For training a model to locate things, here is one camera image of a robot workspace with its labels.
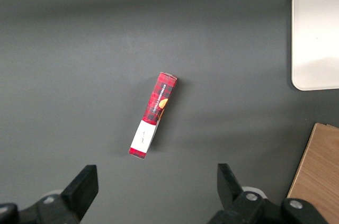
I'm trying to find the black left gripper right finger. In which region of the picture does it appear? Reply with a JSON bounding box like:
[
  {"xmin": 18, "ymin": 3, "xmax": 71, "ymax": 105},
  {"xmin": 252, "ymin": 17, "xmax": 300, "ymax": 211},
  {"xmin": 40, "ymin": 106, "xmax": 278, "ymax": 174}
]
[{"xmin": 208, "ymin": 163, "xmax": 329, "ymax": 224}]

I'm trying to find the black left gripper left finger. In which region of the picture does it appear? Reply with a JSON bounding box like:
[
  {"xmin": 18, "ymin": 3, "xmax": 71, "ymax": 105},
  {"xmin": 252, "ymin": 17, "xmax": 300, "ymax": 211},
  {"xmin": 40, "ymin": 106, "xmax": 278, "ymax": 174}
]
[{"xmin": 0, "ymin": 164, "xmax": 100, "ymax": 224}]

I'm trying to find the wooden drawer cabinet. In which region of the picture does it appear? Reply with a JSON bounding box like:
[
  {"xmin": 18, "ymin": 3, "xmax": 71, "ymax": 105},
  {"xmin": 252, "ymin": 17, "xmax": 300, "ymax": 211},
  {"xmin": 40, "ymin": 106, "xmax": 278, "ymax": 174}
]
[{"xmin": 287, "ymin": 122, "xmax": 339, "ymax": 224}]

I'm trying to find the red plaid cookie box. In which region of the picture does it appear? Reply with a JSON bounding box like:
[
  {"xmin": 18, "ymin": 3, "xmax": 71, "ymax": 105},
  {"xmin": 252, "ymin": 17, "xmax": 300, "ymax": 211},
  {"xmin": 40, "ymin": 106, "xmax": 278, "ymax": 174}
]
[{"xmin": 128, "ymin": 71, "xmax": 178, "ymax": 161}]

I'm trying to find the beige rectangular tray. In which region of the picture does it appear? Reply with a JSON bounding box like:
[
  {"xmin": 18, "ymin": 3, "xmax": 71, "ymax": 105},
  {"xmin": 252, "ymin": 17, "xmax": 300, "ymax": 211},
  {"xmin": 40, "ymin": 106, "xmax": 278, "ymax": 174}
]
[{"xmin": 291, "ymin": 0, "xmax": 339, "ymax": 92}]

